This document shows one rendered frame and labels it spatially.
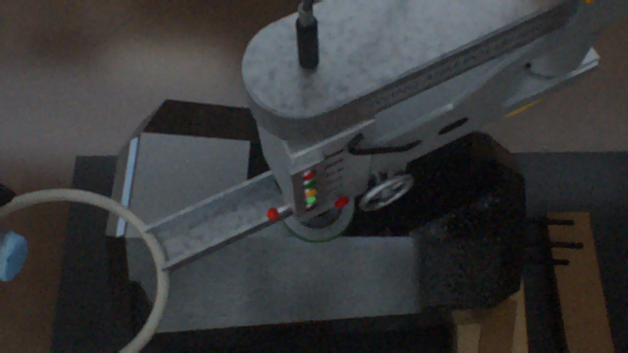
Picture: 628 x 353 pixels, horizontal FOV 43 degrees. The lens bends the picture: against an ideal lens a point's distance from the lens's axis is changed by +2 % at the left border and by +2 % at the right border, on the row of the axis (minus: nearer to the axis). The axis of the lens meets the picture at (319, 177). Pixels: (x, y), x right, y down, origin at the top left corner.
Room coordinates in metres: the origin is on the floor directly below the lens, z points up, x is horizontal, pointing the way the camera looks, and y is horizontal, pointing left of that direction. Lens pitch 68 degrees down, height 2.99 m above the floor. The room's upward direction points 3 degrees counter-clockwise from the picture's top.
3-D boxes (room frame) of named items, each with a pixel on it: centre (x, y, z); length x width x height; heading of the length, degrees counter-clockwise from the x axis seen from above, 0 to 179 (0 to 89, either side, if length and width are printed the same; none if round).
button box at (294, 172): (0.62, 0.03, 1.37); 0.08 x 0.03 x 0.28; 114
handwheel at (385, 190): (0.69, -0.15, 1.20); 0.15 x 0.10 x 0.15; 114
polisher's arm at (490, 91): (0.90, -0.35, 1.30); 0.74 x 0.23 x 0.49; 114
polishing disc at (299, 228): (0.75, 0.01, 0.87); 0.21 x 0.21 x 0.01
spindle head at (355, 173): (0.78, -0.06, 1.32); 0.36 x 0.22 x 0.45; 114
